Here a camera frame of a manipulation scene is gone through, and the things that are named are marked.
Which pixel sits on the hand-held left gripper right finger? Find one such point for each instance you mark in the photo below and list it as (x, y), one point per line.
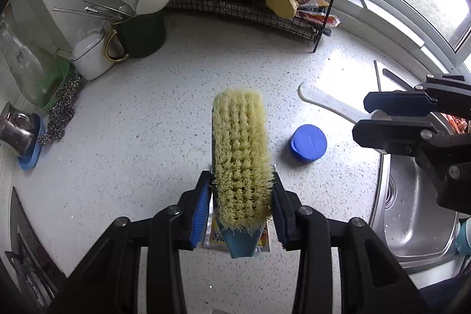
(280, 214)

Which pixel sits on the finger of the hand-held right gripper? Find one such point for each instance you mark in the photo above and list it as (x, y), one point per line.
(397, 100)
(390, 135)

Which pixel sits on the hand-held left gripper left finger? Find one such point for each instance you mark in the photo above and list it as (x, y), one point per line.
(198, 211)

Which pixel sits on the blue scrubbing brush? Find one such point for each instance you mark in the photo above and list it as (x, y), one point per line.
(239, 152)

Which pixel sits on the white plastic scoop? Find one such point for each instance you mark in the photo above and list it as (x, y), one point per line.
(323, 100)

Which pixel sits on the yellow red sachet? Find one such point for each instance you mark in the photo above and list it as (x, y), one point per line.
(215, 242)

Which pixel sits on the orange mesh scrubber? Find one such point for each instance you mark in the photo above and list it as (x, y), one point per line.
(458, 122)

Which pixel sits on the pale blue plastic container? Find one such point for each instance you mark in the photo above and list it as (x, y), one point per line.
(464, 236)

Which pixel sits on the stainless steel sink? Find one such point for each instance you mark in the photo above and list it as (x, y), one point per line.
(412, 225)

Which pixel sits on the blue round lid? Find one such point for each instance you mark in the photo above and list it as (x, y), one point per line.
(307, 143)

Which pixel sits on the orange snack packet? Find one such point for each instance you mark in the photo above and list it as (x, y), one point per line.
(316, 18)

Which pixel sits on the person's leg in jeans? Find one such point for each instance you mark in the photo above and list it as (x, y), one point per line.
(441, 297)

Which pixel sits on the blue plastic dish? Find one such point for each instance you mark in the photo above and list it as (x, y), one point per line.
(31, 159)

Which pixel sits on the black glass gas stove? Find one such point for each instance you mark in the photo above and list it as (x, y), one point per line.
(29, 262)

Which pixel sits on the dark green mug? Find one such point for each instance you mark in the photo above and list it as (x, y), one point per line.
(141, 36)

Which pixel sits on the white enamel jar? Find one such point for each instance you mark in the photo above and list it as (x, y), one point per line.
(90, 56)

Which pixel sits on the steel teapot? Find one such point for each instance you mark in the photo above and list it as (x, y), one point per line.
(16, 133)

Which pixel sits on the glass carafe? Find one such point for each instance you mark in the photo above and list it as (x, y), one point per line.
(40, 78)

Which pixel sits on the steel cutlery in mug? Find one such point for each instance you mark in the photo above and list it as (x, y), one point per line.
(103, 10)

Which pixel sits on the window frame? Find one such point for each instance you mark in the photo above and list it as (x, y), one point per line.
(404, 23)

